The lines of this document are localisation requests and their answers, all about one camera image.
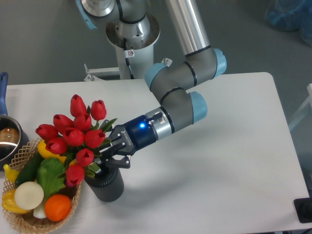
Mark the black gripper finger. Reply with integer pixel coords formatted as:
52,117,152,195
94,156,131,169
99,119,115,133

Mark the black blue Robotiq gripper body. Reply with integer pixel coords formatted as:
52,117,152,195
107,117,157,157

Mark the red tulip bouquet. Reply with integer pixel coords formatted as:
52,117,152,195
36,94,111,187

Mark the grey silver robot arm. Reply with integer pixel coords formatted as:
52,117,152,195
76,0,227,168

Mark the dark grey ribbed vase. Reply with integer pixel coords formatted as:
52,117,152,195
85,166,124,202

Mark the yellow squash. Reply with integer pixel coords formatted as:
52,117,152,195
38,137,68,163

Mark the green bok choy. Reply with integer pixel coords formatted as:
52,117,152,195
33,157,65,219

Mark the orange fruit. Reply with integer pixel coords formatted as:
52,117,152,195
44,194,71,221

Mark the dark green cucumber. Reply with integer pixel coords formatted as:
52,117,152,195
15,152,44,187

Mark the white onion half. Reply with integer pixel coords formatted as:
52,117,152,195
14,181,44,210

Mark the yellow banana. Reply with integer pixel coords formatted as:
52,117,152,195
3,164,19,184

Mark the yellow bell pepper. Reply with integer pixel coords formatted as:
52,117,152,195
2,189,30,214

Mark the black device at table edge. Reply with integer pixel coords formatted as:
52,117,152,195
293,197,312,223

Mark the blue plastic bag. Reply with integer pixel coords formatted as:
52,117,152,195
265,0,312,46

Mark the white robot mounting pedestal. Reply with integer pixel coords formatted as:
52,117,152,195
84,13,174,82

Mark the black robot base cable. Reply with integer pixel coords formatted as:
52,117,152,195
123,38,135,79

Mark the blue handled steel saucepan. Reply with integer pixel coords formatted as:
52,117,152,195
0,72,29,171

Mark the white frame at right edge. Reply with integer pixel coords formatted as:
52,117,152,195
288,83,312,131

